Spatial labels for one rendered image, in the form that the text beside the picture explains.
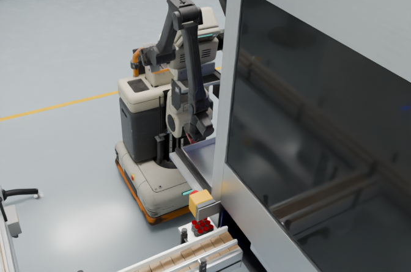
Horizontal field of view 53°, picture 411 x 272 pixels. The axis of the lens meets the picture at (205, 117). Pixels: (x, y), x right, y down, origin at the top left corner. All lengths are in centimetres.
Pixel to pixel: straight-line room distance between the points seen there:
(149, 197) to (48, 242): 68
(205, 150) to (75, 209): 126
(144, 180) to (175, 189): 21
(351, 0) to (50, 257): 230
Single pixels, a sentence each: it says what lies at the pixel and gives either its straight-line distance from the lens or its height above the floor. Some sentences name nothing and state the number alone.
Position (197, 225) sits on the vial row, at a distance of 157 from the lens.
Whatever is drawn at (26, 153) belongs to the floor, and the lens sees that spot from 344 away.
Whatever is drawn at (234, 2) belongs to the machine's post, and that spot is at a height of 175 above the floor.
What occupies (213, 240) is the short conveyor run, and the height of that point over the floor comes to 93.
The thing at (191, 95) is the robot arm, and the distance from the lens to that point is 170.
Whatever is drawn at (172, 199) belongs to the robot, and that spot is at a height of 24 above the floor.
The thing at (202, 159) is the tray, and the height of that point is 88.
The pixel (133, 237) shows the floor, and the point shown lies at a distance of 272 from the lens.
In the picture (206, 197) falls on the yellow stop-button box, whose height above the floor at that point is 103.
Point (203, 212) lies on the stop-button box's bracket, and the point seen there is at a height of 100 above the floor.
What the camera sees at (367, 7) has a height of 188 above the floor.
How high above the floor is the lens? 214
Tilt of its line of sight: 36 degrees down
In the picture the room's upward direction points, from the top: 3 degrees clockwise
